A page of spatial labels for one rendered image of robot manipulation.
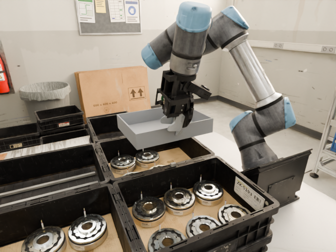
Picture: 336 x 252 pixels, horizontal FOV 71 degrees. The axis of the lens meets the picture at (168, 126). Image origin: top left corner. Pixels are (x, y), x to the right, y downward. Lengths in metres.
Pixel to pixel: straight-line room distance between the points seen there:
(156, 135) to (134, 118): 0.20
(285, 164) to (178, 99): 0.53
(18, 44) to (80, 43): 0.74
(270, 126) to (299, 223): 0.38
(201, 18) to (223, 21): 0.47
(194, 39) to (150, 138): 0.31
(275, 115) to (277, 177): 0.23
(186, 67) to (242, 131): 0.54
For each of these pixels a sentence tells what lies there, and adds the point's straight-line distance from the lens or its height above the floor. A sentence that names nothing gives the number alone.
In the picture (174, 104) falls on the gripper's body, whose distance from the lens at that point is 0.61.
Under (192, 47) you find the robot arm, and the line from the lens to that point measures 0.56.
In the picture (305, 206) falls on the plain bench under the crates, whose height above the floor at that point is 0.70.
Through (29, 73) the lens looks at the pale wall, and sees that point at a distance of 3.61.
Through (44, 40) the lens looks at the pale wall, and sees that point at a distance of 3.57.
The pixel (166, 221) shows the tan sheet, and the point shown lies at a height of 0.83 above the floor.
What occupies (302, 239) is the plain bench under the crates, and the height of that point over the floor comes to 0.70.
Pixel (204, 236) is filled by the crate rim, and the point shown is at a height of 0.93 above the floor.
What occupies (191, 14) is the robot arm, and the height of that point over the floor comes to 1.40.
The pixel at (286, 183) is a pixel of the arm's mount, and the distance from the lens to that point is 1.04.
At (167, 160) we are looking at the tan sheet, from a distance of 1.05.
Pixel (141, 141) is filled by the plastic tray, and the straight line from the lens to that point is 0.69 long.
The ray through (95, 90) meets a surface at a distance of 3.54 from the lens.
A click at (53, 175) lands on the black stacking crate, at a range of 1.06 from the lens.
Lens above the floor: 1.38
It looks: 23 degrees down
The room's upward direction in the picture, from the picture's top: straight up
